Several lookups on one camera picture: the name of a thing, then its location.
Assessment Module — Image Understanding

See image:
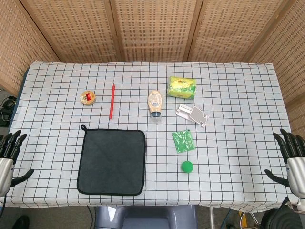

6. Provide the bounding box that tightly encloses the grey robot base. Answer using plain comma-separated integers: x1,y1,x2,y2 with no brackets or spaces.
94,205,198,229

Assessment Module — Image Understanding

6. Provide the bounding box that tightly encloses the beige squeeze sauce bottle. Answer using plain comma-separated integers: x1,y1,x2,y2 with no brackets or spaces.
147,90,163,124

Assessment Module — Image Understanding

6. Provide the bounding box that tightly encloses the woven bamboo folding screen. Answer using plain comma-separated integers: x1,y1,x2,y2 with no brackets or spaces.
0,0,305,136

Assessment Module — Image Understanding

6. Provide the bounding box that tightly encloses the green yellow tissue pack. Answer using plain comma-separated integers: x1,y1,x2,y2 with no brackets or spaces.
167,76,198,99

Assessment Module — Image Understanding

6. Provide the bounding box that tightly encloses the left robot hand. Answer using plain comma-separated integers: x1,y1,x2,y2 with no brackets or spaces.
0,130,35,197

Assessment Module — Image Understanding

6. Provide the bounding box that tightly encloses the white folding phone stand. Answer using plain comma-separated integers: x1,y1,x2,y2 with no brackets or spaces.
176,104,210,128

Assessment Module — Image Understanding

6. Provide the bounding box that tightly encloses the green ball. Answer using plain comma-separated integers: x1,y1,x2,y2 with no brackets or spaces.
181,160,194,173

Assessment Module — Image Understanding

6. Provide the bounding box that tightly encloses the dark grey yellow cloth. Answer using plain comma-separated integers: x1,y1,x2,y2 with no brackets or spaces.
76,124,146,197

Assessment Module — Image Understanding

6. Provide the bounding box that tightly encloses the checkered white tablecloth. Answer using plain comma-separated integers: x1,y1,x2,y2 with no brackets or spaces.
0,61,301,213

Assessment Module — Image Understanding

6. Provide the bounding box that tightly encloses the round wooden tin red label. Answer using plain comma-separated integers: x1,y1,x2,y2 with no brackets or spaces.
80,90,97,105

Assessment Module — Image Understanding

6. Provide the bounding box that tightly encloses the red pencil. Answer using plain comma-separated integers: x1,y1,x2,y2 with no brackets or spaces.
109,82,116,120

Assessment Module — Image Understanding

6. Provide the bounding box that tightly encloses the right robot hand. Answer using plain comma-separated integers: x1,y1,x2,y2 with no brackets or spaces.
264,128,305,198

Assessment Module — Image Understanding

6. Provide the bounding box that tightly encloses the metal stool frame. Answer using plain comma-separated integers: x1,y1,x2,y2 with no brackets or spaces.
209,206,263,229

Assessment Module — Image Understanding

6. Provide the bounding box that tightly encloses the green sachet packet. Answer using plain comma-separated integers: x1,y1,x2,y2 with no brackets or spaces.
171,129,196,153

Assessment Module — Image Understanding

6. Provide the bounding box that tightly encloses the black equipment with cables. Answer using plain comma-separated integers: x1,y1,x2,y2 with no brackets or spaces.
0,88,17,128

